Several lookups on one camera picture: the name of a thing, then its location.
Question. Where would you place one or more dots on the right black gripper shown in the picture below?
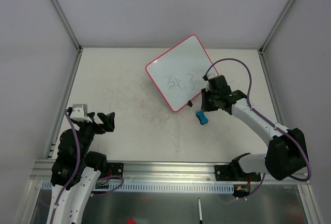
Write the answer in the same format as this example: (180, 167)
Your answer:
(208, 101)

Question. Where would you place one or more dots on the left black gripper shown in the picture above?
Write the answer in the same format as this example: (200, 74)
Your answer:
(95, 123)

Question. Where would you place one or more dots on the blue whiteboard eraser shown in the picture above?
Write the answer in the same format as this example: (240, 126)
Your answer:
(201, 117)

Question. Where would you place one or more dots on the pink framed whiteboard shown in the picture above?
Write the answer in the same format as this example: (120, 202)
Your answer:
(178, 72)

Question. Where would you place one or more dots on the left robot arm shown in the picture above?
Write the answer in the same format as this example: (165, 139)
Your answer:
(76, 168)

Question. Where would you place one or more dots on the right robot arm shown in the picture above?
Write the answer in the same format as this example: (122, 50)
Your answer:
(286, 154)

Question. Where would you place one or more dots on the black whiteboard foot clip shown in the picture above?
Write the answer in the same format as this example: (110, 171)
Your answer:
(190, 103)

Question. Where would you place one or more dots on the white marker pen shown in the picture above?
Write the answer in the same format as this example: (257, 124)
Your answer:
(200, 211)

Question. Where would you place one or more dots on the red object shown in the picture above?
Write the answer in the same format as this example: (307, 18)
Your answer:
(131, 221)

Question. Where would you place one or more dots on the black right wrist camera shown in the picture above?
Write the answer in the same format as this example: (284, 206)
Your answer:
(217, 85)

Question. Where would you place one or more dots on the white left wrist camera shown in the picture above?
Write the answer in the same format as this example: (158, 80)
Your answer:
(79, 113)

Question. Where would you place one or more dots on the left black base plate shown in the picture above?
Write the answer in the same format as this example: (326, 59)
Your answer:
(114, 169)

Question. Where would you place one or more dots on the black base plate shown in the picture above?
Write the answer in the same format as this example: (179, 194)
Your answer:
(232, 173)
(114, 169)

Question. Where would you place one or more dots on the aluminium mounting rail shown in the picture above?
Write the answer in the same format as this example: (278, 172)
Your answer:
(157, 172)

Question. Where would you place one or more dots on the white slotted cable duct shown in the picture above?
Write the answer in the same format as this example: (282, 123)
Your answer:
(175, 187)

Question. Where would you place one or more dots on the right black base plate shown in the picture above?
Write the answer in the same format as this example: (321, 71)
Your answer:
(232, 173)

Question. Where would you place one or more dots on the left aluminium frame post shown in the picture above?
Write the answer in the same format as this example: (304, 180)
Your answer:
(59, 11)

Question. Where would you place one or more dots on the aluminium frame post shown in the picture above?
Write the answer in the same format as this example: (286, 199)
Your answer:
(59, 11)
(276, 26)

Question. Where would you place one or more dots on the right aluminium frame post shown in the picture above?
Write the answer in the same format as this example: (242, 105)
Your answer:
(276, 26)

